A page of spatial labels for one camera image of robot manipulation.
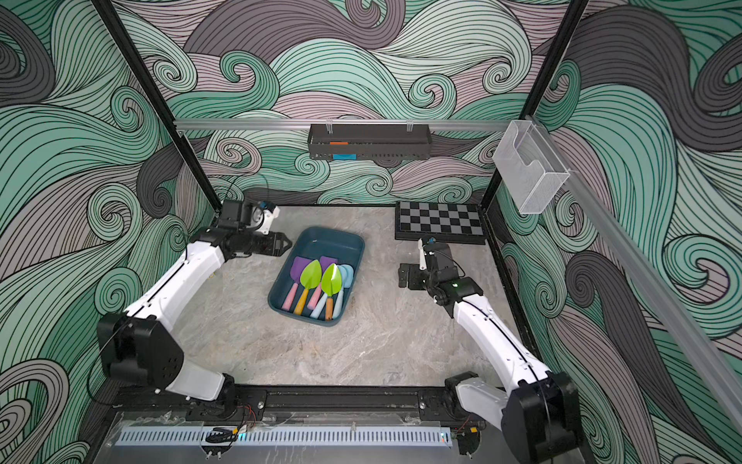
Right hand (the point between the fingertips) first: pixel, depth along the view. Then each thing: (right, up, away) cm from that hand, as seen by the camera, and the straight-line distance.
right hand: (419, 272), depth 83 cm
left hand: (-41, +9, 0) cm, 42 cm away
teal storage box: (-35, +7, +24) cm, 43 cm away
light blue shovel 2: (-32, -14, +4) cm, 35 cm away
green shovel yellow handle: (-35, -4, +13) cm, 38 cm away
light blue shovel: (-22, -1, +14) cm, 26 cm away
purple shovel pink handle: (-40, 0, +15) cm, 43 cm away
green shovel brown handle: (-27, -6, +10) cm, 30 cm away
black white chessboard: (+20, +15, +27) cm, 37 cm away
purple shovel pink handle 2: (-30, +1, +16) cm, 34 cm away
